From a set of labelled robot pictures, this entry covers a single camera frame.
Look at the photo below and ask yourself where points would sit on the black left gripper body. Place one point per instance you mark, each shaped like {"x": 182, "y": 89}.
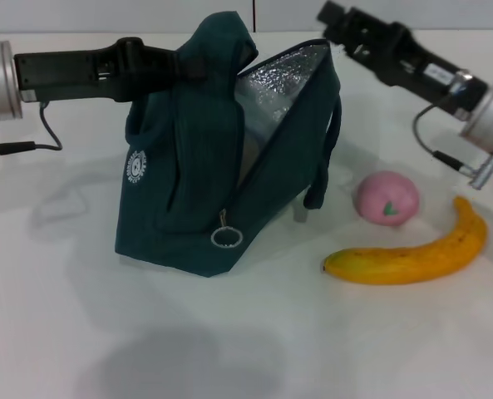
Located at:
{"x": 84, "y": 75}

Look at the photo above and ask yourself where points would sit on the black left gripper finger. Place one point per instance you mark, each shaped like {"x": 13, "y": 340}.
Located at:
{"x": 192, "y": 68}

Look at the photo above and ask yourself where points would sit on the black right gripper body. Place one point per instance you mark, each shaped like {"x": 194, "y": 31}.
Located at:
{"x": 412, "y": 62}

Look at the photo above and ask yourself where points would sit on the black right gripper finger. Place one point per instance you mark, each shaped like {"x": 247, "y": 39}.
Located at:
{"x": 335, "y": 12}
{"x": 339, "y": 37}

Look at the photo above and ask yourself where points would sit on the dark teal insulated lunch bag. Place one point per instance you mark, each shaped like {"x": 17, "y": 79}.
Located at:
{"x": 196, "y": 174}

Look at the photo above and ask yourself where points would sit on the pink toy peach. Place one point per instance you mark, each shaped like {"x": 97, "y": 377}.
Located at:
{"x": 387, "y": 195}

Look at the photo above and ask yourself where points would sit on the yellow toy banana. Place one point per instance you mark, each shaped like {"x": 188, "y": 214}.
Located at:
{"x": 395, "y": 266}

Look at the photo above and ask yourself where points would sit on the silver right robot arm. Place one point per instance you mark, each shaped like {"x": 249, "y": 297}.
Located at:
{"x": 491, "y": 120}

